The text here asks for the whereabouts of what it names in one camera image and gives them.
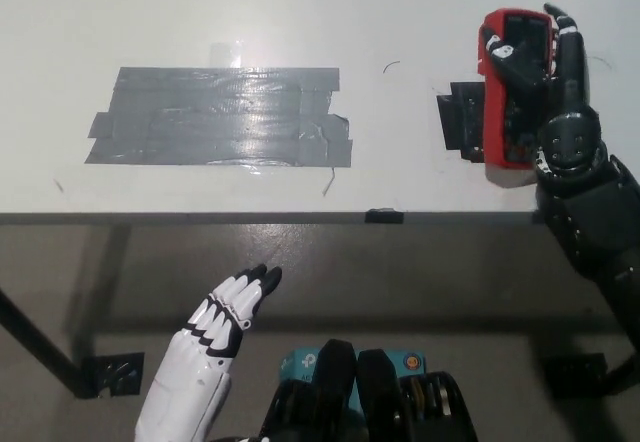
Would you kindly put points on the black table leg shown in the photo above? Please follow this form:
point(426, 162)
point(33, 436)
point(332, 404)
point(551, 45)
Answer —
point(40, 347)
point(625, 374)

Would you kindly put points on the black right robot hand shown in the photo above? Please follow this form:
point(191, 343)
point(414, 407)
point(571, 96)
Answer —
point(575, 182)

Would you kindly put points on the grey duct tape patch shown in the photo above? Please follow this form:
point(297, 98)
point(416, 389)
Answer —
point(220, 117)

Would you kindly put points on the red digital multimeter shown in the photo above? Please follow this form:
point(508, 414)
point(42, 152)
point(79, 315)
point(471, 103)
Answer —
point(495, 112)

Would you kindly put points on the black and teal robot body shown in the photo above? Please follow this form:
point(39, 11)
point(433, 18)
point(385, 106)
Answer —
point(370, 402)

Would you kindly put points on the black tape patch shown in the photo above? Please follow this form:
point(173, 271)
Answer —
point(460, 122)

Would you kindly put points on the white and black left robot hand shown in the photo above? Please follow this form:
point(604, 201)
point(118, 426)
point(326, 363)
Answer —
point(210, 342)

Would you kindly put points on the small black tape strip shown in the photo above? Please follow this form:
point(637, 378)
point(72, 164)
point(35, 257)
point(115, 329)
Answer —
point(383, 216)

